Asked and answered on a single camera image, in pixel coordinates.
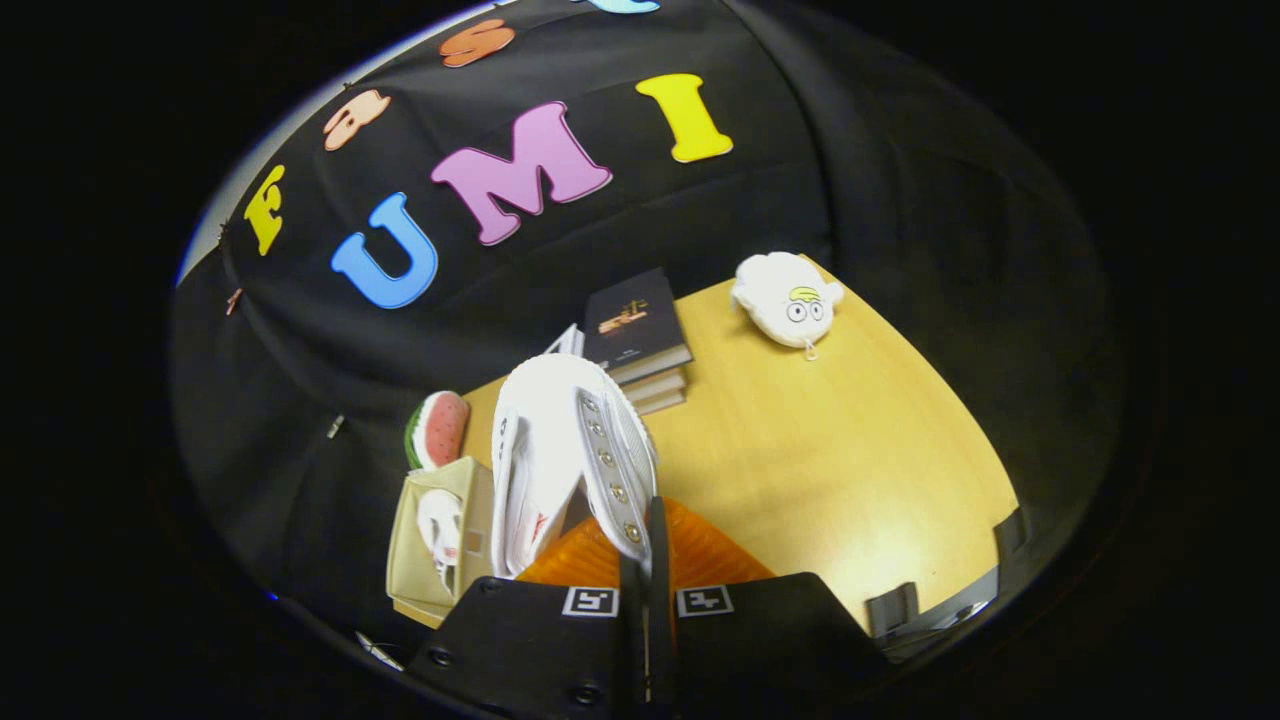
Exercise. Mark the white plush toy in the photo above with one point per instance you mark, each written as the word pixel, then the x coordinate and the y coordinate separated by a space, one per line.
pixel 780 295

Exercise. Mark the beige fabric storage box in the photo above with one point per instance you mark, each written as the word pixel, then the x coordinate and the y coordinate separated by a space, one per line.
pixel 410 570

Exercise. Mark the brown book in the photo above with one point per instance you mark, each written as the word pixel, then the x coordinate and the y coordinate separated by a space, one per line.
pixel 662 402
pixel 660 385

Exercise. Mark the small orange clip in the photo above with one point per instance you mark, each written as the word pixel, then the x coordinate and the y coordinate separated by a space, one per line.
pixel 233 300

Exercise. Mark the watermelon slice plush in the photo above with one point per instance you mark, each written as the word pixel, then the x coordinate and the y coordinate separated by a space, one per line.
pixel 445 430

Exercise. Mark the white portrait book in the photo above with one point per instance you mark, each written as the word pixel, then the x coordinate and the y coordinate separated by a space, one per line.
pixel 570 345

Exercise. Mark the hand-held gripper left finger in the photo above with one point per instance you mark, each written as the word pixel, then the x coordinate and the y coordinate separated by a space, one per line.
pixel 632 650

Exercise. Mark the black table bracket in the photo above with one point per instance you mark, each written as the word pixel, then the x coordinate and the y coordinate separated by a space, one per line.
pixel 1010 540
pixel 890 610

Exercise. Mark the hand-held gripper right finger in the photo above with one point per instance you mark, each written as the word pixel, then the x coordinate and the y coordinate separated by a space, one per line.
pixel 658 620

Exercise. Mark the silver metal clip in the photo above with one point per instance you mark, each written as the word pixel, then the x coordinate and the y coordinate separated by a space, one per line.
pixel 335 427

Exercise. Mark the black hardcover book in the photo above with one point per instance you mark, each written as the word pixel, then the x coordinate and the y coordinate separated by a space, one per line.
pixel 635 320

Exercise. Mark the white canvas shoe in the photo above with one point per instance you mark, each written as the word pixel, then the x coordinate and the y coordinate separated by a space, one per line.
pixel 438 525
pixel 550 420

